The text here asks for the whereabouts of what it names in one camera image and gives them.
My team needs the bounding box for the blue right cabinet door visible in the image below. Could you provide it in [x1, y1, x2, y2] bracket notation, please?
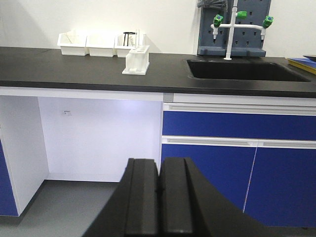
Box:
[244, 148, 316, 227]

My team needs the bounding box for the white right storage bin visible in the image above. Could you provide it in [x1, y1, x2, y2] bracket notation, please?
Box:
[115, 33, 146, 58]

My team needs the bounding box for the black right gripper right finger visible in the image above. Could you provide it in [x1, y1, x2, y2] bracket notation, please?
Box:
[159, 157, 279, 237]

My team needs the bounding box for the grey-blue pegboard drying rack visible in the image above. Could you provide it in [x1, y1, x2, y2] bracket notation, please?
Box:
[197, 0, 274, 57]

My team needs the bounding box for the white middle storage bin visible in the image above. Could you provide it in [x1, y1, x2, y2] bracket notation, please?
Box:
[86, 34, 116, 57]

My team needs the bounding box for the white storage bin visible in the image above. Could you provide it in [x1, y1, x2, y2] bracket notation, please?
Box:
[57, 32, 88, 56]
[86, 34, 116, 57]
[115, 33, 146, 58]

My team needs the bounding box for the white left storage bin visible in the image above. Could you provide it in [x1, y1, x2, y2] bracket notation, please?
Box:
[57, 32, 88, 56]

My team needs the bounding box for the black wire tripod stand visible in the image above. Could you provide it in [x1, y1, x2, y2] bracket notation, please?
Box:
[123, 32, 137, 46]

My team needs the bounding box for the yellow and blue tray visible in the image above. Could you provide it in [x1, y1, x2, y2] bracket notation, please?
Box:
[287, 55, 316, 75]

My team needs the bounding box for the blue far left cabinet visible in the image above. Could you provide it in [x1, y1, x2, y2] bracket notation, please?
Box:
[0, 142, 19, 217]

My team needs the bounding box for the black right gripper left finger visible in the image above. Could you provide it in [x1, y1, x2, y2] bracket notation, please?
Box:
[83, 158, 158, 237]

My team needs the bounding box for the clear glass test tube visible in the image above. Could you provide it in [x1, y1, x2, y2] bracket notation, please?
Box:
[135, 29, 140, 48]

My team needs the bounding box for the black lab sink basin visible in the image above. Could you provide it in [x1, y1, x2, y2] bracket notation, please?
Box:
[187, 60, 309, 82]

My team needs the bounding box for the white test tube rack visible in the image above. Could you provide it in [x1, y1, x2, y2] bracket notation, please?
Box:
[122, 45, 150, 75]

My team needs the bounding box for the white faucet with green knobs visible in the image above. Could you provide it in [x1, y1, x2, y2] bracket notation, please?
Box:
[211, 0, 274, 60]

